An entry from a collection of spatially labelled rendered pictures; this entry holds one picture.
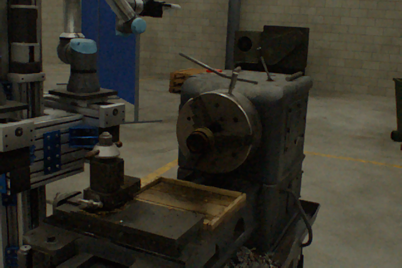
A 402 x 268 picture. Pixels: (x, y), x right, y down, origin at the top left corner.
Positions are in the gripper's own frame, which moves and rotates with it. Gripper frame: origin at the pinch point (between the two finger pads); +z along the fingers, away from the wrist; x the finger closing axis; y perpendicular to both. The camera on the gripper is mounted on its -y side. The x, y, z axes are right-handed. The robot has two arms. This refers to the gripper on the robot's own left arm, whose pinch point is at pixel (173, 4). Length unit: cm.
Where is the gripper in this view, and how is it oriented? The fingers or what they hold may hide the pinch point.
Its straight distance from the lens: 251.8
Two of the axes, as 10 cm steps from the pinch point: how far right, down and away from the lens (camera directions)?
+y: -1.3, 9.4, 3.0
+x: 5.9, 3.2, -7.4
